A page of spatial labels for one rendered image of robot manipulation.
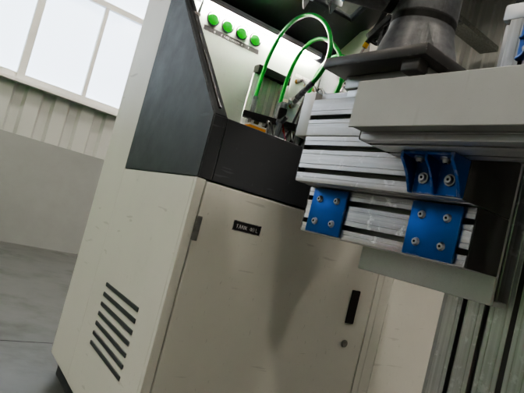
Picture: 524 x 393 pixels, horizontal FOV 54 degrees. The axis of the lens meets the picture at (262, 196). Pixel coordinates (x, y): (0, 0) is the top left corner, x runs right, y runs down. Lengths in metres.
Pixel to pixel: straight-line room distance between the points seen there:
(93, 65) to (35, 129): 0.84
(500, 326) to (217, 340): 0.70
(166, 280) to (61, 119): 4.24
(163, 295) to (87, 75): 4.38
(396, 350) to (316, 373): 0.32
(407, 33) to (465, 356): 0.55
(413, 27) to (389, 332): 1.05
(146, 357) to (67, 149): 4.24
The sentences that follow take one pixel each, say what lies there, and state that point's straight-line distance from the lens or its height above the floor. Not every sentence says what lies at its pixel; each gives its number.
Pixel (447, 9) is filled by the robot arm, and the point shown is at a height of 1.14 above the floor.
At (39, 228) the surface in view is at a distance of 5.40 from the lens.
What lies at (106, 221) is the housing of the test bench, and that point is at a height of 0.60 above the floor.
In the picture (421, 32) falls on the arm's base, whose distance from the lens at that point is 0.94.
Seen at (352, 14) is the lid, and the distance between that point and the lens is 2.08.
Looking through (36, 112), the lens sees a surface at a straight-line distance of 5.35.
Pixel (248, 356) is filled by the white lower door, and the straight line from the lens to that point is 1.41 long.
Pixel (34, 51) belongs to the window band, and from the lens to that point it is 5.44.
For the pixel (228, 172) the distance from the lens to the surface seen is 1.27.
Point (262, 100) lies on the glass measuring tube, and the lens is 1.92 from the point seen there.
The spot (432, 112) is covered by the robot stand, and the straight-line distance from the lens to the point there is 0.67.
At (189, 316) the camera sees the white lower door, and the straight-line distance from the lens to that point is 1.29.
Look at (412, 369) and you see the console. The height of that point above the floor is 0.38.
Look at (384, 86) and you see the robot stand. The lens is 0.74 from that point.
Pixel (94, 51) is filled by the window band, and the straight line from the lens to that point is 5.55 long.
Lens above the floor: 0.71
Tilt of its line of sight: 4 degrees up
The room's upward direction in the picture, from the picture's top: 14 degrees clockwise
